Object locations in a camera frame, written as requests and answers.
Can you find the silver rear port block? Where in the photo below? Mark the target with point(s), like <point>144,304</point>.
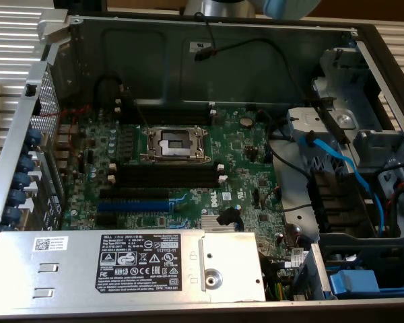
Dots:
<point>67,161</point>
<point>65,132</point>
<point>65,146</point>

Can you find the blue plastic disk carrier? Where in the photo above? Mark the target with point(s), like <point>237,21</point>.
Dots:
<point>353,282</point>

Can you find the silver socket locking lever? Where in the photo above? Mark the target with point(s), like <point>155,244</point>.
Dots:
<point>175,161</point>
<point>142,116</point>

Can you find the blue expansion slot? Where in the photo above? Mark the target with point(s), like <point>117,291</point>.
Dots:
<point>134,205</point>

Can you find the blue slot clip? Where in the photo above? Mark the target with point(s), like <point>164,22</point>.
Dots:
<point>17,198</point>
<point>28,163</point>
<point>22,180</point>
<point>33,138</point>
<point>12,214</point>

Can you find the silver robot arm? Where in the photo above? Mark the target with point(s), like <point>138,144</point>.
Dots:
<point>219,6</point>

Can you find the grey metal PC case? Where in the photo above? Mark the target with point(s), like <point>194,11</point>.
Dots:
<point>222,77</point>

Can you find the silver chipset heatsink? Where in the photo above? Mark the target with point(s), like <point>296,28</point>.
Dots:
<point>208,223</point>

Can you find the silver coin battery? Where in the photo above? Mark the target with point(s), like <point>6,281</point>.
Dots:
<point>246,121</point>

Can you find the long black expansion slot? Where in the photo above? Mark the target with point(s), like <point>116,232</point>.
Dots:
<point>134,193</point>

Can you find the short black expansion slot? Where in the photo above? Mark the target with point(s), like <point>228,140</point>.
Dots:
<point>106,219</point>

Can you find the grey metal disk bay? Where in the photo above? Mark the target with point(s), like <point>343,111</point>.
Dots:
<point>343,121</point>

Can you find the silver CPU socket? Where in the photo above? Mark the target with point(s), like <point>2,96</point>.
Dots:
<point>175,144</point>

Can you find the black plug on motherboard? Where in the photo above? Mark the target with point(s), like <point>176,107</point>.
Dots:
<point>227,215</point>

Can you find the green motherboard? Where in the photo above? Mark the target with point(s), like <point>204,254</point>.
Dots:
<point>242,158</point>

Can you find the silver power supply box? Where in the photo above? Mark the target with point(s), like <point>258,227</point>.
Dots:
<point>70,269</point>

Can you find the RAM slot white latches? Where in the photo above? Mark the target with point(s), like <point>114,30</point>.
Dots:
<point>175,115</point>
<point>168,183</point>
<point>175,105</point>
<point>168,171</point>

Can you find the black ribbed plastic bracket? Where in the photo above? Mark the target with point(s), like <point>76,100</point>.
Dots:
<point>336,202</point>

